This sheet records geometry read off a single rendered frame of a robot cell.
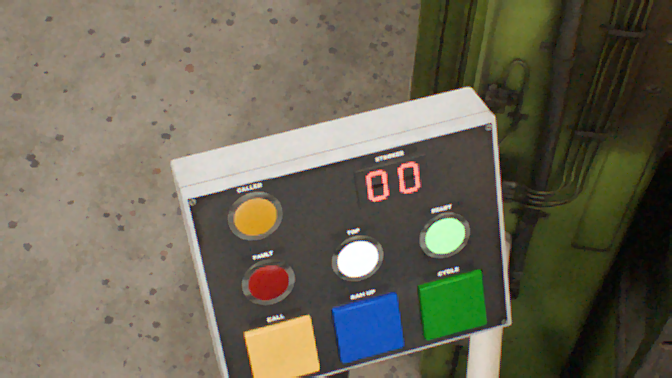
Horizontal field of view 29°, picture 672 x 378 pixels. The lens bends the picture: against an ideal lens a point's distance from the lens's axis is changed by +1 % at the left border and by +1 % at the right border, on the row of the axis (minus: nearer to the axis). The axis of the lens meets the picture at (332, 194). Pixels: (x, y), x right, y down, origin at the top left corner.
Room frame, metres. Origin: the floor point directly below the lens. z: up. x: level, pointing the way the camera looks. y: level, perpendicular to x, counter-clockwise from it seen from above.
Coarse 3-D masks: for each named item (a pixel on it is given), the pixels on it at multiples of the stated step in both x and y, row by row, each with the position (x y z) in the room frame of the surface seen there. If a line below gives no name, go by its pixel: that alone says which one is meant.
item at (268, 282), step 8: (256, 272) 0.58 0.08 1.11; (264, 272) 0.58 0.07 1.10; (272, 272) 0.58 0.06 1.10; (280, 272) 0.59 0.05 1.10; (256, 280) 0.58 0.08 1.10; (264, 280) 0.58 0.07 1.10; (272, 280) 0.58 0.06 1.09; (280, 280) 0.58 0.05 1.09; (288, 280) 0.58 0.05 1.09; (256, 288) 0.57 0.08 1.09; (264, 288) 0.57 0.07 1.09; (272, 288) 0.57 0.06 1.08; (280, 288) 0.57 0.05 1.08; (256, 296) 0.57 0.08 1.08; (264, 296) 0.57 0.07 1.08; (272, 296) 0.57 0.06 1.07
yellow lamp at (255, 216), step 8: (248, 200) 0.63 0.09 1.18; (256, 200) 0.63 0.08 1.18; (264, 200) 0.63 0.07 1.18; (240, 208) 0.62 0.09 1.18; (248, 208) 0.62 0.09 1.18; (256, 208) 0.62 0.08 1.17; (264, 208) 0.62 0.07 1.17; (272, 208) 0.63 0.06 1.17; (240, 216) 0.62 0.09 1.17; (248, 216) 0.62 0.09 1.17; (256, 216) 0.62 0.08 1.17; (264, 216) 0.62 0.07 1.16; (272, 216) 0.62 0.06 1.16; (240, 224) 0.61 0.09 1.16; (248, 224) 0.61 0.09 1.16; (256, 224) 0.61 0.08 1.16; (264, 224) 0.61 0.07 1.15; (272, 224) 0.62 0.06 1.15; (248, 232) 0.61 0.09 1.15; (256, 232) 0.61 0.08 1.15
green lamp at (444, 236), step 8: (440, 224) 0.64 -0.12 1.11; (448, 224) 0.65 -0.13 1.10; (456, 224) 0.65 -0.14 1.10; (432, 232) 0.64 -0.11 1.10; (440, 232) 0.64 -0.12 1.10; (448, 232) 0.64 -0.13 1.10; (456, 232) 0.64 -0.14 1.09; (464, 232) 0.64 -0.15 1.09; (432, 240) 0.63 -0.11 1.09; (440, 240) 0.63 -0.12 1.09; (448, 240) 0.63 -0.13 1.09; (456, 240) 0.64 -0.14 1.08; (432, 248) 0.63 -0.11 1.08; (440, 248) 0.63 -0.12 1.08; (448, 248) 0.63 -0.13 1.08
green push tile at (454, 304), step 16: (480, 272) 0.62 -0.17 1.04; (432, 288) 0.60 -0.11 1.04; (448, 288) 0.60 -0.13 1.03; (464, 288) 0.60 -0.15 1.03; (480, 288) 0.61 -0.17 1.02; (432, 304) 0.59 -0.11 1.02; (448, 304) 0.59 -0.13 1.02; (464, 304) 0.59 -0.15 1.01; (480, 304) 0.59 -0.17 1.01; (432, 320) 0.58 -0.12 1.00; (448, 320) 0.58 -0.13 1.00; (464, 320) 0.58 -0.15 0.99; (480, 320) 0.58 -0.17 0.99; (432, 336) 0.56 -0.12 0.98
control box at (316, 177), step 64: (320, 128) 0.72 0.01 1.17; (384, 128) 0.72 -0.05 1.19; (448, 128) 0.71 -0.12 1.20; (192, 192) 0.63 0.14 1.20; (256, 192) 0.63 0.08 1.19; (320, 192) 0.65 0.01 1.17; (384, 192) 0.65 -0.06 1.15; (448, 192) 0.67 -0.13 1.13; (192, 256) 0.62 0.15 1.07; (256, 256) 0.59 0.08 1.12; (320, 256) 0.60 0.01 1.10; (384, 256) 0.61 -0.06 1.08; (448, 256) 0.62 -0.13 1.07; (256, 320) 0.55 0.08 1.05; (320, 320) 0.56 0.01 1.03
